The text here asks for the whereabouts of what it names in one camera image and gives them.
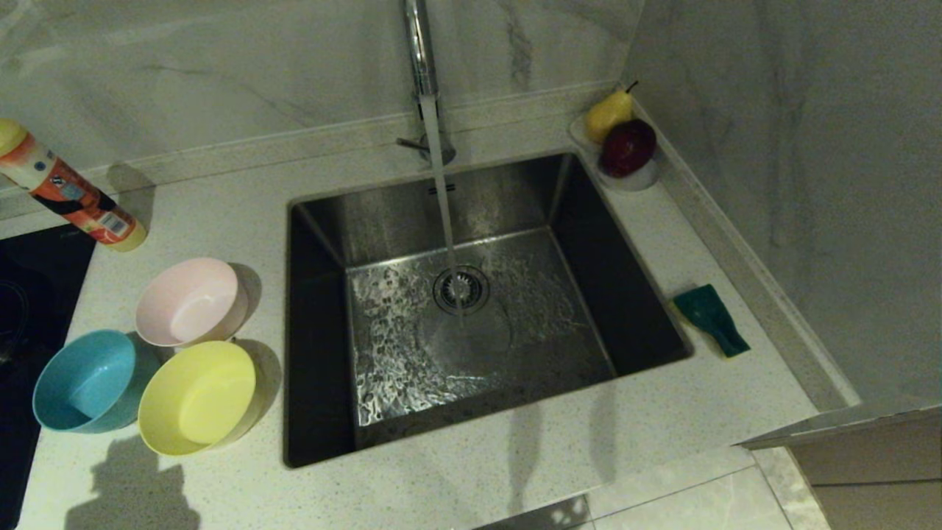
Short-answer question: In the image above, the stainless steel sink basin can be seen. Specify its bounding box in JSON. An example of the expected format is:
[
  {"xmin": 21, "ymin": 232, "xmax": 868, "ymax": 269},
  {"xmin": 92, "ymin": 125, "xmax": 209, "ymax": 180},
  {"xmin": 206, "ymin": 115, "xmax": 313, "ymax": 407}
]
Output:
[{"xmin": 283, "ymin": 151, "xmax": 694, "ymax": 470}]

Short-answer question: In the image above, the blue plastic bowl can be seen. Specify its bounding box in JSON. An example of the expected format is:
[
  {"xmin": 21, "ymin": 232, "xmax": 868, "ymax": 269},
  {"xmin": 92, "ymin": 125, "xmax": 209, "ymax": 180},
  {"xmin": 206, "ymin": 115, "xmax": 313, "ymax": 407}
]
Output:
[{"xmin": 32, "ymin": 329, "xmax": 159, "ymax": 434}]

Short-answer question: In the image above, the round metal drain strainer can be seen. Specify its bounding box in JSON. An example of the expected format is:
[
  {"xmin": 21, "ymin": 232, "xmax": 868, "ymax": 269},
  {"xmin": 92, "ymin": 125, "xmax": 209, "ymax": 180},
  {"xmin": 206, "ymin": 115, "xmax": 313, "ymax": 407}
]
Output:
[{"xmin": 433, "ymin": 266, "xmax": 491, "ymax": 317}]

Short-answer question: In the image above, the dark red apple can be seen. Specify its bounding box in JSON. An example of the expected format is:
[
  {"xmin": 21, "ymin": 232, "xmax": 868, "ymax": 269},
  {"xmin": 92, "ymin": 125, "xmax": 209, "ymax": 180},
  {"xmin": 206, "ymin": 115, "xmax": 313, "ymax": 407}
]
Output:
[{"xmin": 600, "ymin": 119, "xmax": 657, "ymax": 178}]

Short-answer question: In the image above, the chrome faucet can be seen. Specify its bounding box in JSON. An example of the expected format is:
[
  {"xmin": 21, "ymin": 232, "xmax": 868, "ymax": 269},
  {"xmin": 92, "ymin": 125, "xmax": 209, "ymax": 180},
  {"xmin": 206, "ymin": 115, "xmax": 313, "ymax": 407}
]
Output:
[{"xmin": 396, "ymin": 0, "xmax": 457, "ymax": 166}]

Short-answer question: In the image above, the green and yellow sponge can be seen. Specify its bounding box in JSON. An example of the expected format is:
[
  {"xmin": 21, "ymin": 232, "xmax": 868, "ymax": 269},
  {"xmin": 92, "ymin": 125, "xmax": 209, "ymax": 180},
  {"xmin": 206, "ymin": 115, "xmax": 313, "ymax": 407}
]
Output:
[{"xmin": 673, "ymin": 284, "xmax": 751, "ymax": 359}]

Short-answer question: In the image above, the black induction cooktop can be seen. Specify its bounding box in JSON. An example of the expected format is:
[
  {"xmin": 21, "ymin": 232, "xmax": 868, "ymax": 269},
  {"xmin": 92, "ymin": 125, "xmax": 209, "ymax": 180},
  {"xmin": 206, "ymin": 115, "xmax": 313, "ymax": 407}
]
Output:
[{"xmin": 0, "ymin": 225, "xmax": 96, "ymax": 530}]

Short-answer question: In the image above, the yellow pear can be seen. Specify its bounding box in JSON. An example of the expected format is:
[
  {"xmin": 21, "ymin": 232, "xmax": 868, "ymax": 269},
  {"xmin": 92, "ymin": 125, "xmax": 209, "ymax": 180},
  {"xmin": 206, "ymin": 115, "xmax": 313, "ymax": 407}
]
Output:
[{"xmin": 585, "ymin": 81, "xmax": 640, "ymax": 144}]

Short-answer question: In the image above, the clear running water stream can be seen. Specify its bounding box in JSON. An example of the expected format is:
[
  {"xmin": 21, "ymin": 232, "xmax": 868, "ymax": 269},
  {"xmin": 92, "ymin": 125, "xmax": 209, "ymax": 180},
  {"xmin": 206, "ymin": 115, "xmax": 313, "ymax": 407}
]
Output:
[{"xmin": 419, "ymin": 94, "xmax": 468, "ymax": 321}]

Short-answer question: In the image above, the orange label dish soap bottle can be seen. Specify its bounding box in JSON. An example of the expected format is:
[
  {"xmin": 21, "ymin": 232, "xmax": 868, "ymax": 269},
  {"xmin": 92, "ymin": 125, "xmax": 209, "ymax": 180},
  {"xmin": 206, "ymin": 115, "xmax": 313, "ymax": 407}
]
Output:
[{"xmin": 0, "ymin": 118, "xmax": 149, "ymax": 253}]

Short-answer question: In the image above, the yellow plastic bowl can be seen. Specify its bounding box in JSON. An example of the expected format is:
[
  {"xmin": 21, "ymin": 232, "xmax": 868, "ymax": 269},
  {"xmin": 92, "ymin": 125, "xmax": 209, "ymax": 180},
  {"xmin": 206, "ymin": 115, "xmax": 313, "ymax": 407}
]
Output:
[{"xmin": 138, "ymin": 340, "xmax": 264, "ymax": 456}]

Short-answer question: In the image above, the small white dish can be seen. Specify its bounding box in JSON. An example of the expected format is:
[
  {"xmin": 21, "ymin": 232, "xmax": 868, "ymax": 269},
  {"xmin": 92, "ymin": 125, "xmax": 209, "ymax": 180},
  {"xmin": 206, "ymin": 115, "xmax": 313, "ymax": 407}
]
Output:
[{"xmin": 569, "ymin": 114, "xmax": 661, "ymax": 193}]

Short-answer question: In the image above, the pink plastic bowl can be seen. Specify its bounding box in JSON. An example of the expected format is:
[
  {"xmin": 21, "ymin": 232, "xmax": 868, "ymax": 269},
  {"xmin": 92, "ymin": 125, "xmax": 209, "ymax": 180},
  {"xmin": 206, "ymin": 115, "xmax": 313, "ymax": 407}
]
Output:
[{"xmin": 135, "ymin": 257, "xmax": 249, "ymax": 347}]

